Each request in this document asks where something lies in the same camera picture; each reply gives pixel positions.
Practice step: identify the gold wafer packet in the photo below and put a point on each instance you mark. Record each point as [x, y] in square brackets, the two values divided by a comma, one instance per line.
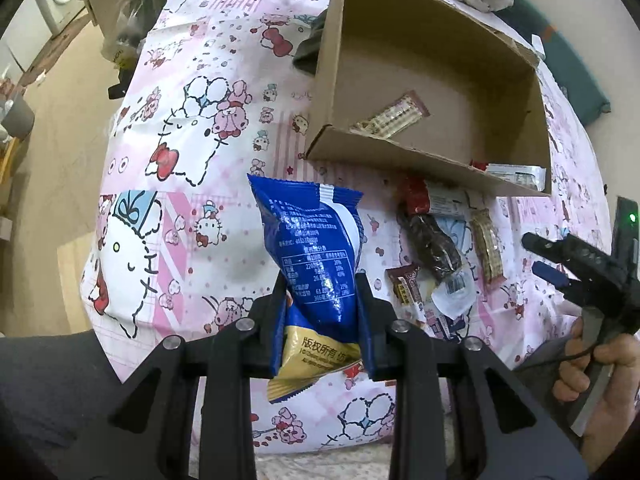
[487, 245]

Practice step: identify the clear plastic snack packet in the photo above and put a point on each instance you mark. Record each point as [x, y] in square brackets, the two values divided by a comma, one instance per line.
[452, 292]

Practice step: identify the person's right hand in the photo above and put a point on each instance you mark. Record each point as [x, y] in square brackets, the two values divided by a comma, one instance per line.
[625, 385]

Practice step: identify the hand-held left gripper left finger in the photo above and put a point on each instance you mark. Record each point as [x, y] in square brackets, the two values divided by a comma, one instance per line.
[272, 312]

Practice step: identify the blue snack packet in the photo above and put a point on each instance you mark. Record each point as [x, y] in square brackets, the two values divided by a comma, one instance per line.
[310, 240]

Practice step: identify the brown yellow-label snack packet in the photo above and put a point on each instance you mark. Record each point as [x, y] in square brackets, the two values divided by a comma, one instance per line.
[405, 282]

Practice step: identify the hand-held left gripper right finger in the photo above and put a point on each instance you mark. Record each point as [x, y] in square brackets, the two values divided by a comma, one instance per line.
[365, 310]

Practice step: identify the yellow wooden chair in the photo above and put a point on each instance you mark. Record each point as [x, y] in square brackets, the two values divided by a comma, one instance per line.
[7, 160]

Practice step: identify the pink cartoon printed blanket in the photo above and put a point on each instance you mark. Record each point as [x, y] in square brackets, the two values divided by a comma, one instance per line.
[200, 210]

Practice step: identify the plastic bag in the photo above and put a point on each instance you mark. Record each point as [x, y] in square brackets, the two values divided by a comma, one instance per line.
[122, 42]

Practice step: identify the silver snack packet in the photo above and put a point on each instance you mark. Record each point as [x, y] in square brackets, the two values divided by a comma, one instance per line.
[515, 175]

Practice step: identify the grey bin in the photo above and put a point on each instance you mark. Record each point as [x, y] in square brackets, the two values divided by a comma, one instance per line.
[17, 117]

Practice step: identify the red and white snack packet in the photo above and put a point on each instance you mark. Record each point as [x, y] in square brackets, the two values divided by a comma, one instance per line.
[417, 195]

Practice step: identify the floral bed sheet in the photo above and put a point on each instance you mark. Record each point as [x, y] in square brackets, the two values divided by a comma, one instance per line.
[325, 465]

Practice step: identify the black floor item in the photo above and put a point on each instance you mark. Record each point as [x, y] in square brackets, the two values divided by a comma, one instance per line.
[120, 85]

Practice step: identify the cardboard box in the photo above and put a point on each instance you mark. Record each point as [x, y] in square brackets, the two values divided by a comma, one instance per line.
[400, 35]

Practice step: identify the dark brown snack packet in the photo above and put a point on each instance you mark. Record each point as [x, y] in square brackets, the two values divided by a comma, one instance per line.
[430, 245]

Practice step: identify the beige striped wafer bar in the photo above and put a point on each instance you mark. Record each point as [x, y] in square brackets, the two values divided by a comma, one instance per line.
[395, 115]

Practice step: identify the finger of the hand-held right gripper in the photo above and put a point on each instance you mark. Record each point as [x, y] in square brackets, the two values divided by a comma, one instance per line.
[575, 255]
[550, 271]

